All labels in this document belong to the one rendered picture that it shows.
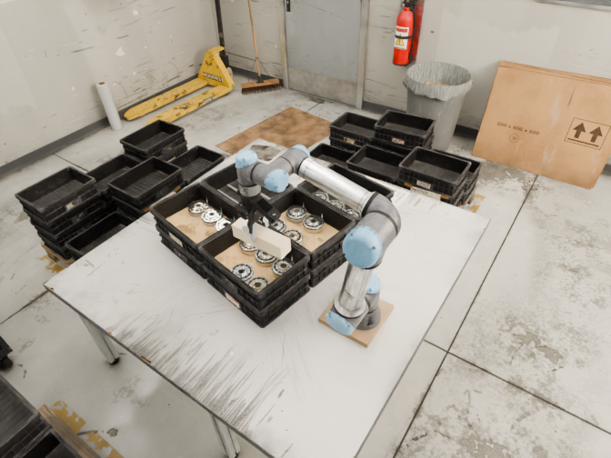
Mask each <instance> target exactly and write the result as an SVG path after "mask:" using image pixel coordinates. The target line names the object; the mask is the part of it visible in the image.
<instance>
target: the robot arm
mask: <svg viewBox="0 0 611 458"><path fill-rule="evenodd" d="M257 159H258V158H257V156H256V153H255V152H254V151H251V150H244V151H241V152H239V153H238V154H237V155H236V156H235V168H236V172H237V178H238V183H239V189H237V190H236V191H237V193H238V194H240V196H241V201H240V202H239V203H238V204H237V205H236V211H237V216H239V217H241V218H242V219H244V220H248V221H247V224H246V225H244V226H243V227H242V229H243V231H244V232H245V233H247V234H248V235H249V236H250V239H251V241H252V242H254V241H255V239H256V228H257V224H255V222H257V221H259V222H261V223H262V225H263V227H266V228H267V227H268V221H269V222H270V223H271V224H274V223H275V222H276V221H277V220H278V219H279V218H280V217H281V214H280V213H279V212H278V211H277V210H276V209H275V208H274V207H273V206H272V205H271V204H270V203H268V202H267V200H266V199H265V198H264V197H263V196H261V186H263V187H264V188H266V189H267V190H270V191H274V192H277V193H281V192H283V191H284V190H285V188H286V187H287V186H288V183H289V176H290V175H292V174H296V175H298V176H300V177H302V178H303V179H305V180H307V182H309V183H311V184H313V185H315V186H316V187H318V188H320V189H321V190H323V191H325V192H326V193H328V194H330V195H332V196H333V197H334V198H336V199H338V200H339V201H341V202H343V203H344V204H347V205H348V206H350V207H352V208H353V209H355V210H357V211H358V212H359V213H360V216H361V217H362V218H363V219H362V220H361V221H360V222H359V223H358V224H357V225H356V226H355V227H354V228H353V229H352V230H351V231H350V232H349V233H348V234H347V235H346V238H345V240H344V241H343V253H344V254H346V255H345V257H346V260H347V261H348V265H347V268H346V274H345V278H344V281H343V285H342V289H341V292H339V293H338V294H337V295H336V297H335V300H334V303H333V306H332V308H331V309H330V310H329V311H328V312H327V314H326V320H327V322H328V323H329V324H330V326H331V327H332V328H334V329H335V330H336V331H338V332H339V333H341V334H345V335H349V334H351V333H352V332H353V331H354V330H355V329H357V330H361V331H367V330H371V329H373V328H375V327H377V326H378V324H379V323H380V321H381V309H380V307H379V304H378V303H379V295H380V290H381V282H380V280H379V278H378V277H377V276H376V275H375V274H373V271H374V269H376V268H377V267H378V266H379V265H380V264H381V263H382V260H383V257H384V254H385V252H386V249H387V247H388V246H389V245H390V244H391V243H392V242H393V241H394V239H395V238H396V237H397V236H398V234H399V232H400V229H401V217H400V214H399V212H398V211H397V209H396V207H395V206H394V205H393V204H392V203H391V202H390V201H389V200H388V199H387V198H386V197H384V196H383V195H381V194H380V193H378V192H372V193H371V192H369V191H367V190H366V189H365V188H363V187H361V186H360V185H358V184H355V183H354V182H352V181H350V180H348V179H347V178H345V177H343V176H342V175H341V174H338V173H336V172H335V171H333V170H331V169H329V168H328V167H326V166H324V165H322V164H320V163H318V162H317V161H316V160H314V159H312V158H310V154H309V152H308V150H306V148H305V147H304V146H302V145H300V144H297V145H295V146H293V147H292V148H289V149H288V150H287V151H286V152H285V153H283V154H282V155H280V156H279V157H278V158H276V159H275V160H274V161H273V162H272V163H270V164H264V163H262V162H259V161H257ZM238 210H239V213H240V214H239V213H238Z"/></svg>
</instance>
